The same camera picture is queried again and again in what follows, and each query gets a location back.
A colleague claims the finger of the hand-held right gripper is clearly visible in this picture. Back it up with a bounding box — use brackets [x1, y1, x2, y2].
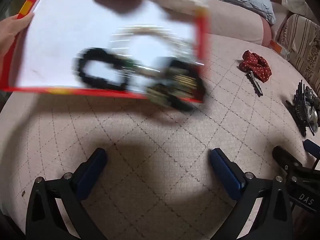
[272, 145, 304, 173]
[303, 139, 320, 160]

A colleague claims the slim metal hair clip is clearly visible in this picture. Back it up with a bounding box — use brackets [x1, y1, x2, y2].
[249, 70, 263, 96]

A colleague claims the clear bottle with orange label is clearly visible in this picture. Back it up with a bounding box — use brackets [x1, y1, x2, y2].
[269, 41, 292, 60]

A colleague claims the striped chair cushion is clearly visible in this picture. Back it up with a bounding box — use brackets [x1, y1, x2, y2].
[275, 11, 320, 95]

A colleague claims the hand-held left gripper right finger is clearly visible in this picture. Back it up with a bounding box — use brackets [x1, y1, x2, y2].
[209, 148, 293, 240]

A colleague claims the black claw hair clip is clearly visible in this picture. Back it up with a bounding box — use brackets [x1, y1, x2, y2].
[286, 79, 320, 137]

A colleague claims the pearl bracelet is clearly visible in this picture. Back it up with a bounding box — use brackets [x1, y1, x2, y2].
[109, 25, 195, 63]

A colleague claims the black braided hair tie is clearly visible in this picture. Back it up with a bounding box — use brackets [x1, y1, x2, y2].
[72, 47, 130, 90]

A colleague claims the red cardboard box tray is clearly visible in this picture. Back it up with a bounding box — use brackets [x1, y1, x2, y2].
[0, 0, 213, 104]

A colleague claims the leopard print hair tie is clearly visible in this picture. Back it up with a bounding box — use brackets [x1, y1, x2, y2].
[146, 56, 207, 112]

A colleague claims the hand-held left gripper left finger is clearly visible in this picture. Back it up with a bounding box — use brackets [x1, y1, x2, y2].
[25, 147, 108, 240]

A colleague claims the red polka dot scrunchie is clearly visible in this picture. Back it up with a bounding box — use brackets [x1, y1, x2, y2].
[239, 50, 272, 83]

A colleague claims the pink bolster pillow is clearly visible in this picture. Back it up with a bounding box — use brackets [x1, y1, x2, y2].
[205, 0, 272, 48]

